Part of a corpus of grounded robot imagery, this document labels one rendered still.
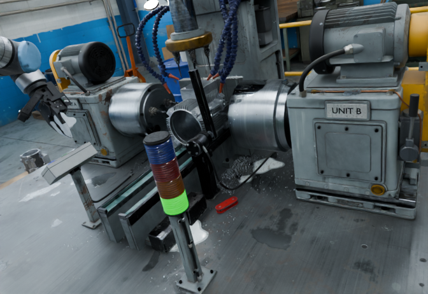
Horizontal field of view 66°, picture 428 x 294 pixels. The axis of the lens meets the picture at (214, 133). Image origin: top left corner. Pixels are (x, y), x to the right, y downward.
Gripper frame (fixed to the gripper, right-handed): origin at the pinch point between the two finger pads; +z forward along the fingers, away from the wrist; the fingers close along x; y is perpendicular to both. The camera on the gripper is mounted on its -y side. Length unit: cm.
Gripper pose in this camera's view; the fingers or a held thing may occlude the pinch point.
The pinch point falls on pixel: (67, 135)
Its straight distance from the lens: 125.2
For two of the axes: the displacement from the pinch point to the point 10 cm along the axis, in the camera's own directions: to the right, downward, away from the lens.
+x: -6.0, 4.3, 6.7
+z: 6.1, 7.9, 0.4
